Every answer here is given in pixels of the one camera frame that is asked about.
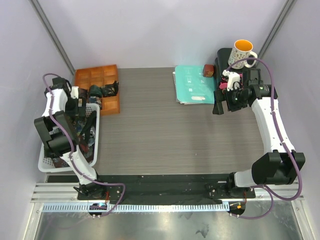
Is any black tie in basket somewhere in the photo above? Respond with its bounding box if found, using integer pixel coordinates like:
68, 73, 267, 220
80, 110, 97, 143

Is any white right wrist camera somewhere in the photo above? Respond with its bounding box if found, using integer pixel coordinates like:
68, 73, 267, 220
222, 70, 241, 92

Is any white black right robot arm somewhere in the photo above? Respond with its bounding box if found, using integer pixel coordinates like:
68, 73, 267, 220
212, 84, 306, 201

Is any orange wooden compartment tray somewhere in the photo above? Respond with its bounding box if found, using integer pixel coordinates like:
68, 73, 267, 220
74, 64, 120, 116

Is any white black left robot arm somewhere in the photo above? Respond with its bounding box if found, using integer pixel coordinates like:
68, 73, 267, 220
34, 73, 107, 200

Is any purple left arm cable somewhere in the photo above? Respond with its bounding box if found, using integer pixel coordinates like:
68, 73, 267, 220
42, 72, 126, 221

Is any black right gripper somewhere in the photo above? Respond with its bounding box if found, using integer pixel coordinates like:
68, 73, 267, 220
212, 84, 249, 115

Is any floral mug orange inside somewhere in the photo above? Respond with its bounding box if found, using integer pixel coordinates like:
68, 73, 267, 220
227, 39, 258, 70

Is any red patterned tie in basket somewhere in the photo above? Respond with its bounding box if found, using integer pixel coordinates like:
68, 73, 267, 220
53, 119, 97, 168

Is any rolled navy dotted tie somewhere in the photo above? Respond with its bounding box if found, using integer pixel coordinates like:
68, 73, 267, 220
88, 96, 102, 110

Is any black pink drawer organizer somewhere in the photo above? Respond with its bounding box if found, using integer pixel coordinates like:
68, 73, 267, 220
213, 48, 263, 88

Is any white plastic basket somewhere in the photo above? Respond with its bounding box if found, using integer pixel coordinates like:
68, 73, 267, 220
38, 103, 100, 173

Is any small brown box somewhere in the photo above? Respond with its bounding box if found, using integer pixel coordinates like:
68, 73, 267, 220
203, 64, 215, 78

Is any teal booklet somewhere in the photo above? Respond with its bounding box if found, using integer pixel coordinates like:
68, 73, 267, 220
172, 65, 216, 105

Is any rolled dark green tie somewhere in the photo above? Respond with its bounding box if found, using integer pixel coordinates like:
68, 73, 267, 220
88, 85, 103, 98

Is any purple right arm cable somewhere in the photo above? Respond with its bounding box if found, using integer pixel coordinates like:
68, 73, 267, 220
226, 57, 304, 220

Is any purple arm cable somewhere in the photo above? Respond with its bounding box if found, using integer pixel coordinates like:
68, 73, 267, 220
226, 57, 304, 220
42, 72, 126, 221

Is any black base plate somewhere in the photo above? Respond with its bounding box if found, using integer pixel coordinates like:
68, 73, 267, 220
76, 174, 256, 201

